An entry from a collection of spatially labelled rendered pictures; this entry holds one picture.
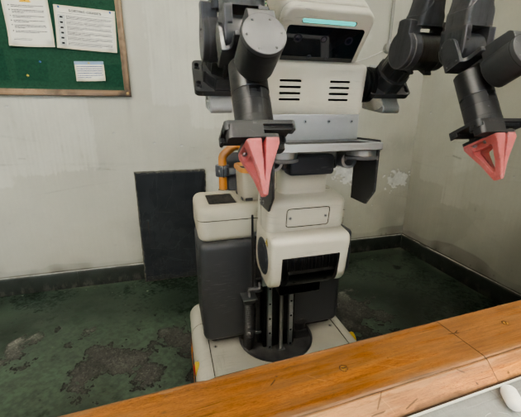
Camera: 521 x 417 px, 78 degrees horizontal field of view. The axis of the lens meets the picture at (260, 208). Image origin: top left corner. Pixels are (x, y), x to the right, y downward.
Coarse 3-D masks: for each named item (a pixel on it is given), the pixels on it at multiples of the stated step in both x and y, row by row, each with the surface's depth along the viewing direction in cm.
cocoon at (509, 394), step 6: (504, 390) 42; (510, 390) 41; (516, 390) 42; (504, 396) 41; (510, 396) 41; (516, 396) 40; (510, 402) 40; (516, 402) 40; (510, 408) 40; (516, 408) 40
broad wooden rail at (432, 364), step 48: (384, 336) 51; (432, 336) 51; (480, 336) 51; (192, 384) 42; (240, 384) 42; (288, 384) 42; (336, 384) 42; (384, 384) 42; (432, 384) 43; (480, 384) 44
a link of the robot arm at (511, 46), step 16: (512, 32) 50; (448, 48) 59; (480, 48) 55; (496, 48) 53; (512, 48) 49; (448, 64) 59; (464, 64) 58; (496, 64) 52; (512, 64) 50; (496, 80) 53; (512, 80) 53
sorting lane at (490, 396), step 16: (512, 384) 45; (464, 400) 42; (480, 400) 42; (496, 400) 42; (416, 416) 40; (432, 416) 40; (448, 416) 40; (464, 416) 40; (480, 416) 40; (496, 416) 40; (512, 416) 40
